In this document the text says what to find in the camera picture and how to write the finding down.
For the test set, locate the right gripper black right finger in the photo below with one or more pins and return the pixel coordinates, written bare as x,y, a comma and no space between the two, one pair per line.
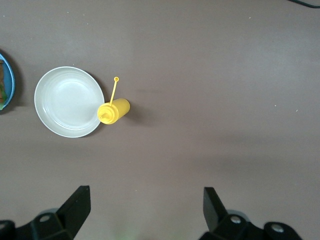
215,212

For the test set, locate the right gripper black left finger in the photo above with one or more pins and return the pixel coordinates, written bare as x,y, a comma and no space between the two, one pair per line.
72,212

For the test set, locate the yellow squeeze bottle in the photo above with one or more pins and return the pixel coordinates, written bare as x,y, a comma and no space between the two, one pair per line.
115,110

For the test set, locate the brown bread slice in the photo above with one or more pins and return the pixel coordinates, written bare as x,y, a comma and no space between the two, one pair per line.
2,85

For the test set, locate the beige round plate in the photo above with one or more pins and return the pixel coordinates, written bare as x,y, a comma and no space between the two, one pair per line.
67,102

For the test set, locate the blue round plate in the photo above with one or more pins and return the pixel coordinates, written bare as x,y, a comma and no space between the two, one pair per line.
10,82

